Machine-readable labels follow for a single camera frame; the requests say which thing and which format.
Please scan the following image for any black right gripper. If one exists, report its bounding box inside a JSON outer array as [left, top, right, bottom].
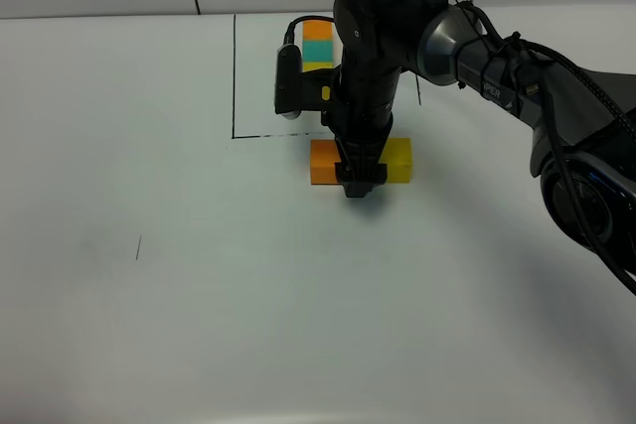
[[321, 54, 401, 199]]

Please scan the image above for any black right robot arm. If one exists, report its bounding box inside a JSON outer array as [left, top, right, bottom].
[[325, 0, 635, 268]]

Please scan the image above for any yellow template cube block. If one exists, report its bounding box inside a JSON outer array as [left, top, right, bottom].
[[302, 62, 334, 72]]

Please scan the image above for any teal template cube block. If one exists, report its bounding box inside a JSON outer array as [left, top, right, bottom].
[[302, 39, 334, 65]]

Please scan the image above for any orange template cube block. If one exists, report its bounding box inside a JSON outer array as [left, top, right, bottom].
[[302, 20, 333, 41]]

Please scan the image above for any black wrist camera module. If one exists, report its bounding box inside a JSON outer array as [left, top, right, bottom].
[[274, 44, 337, 119]]

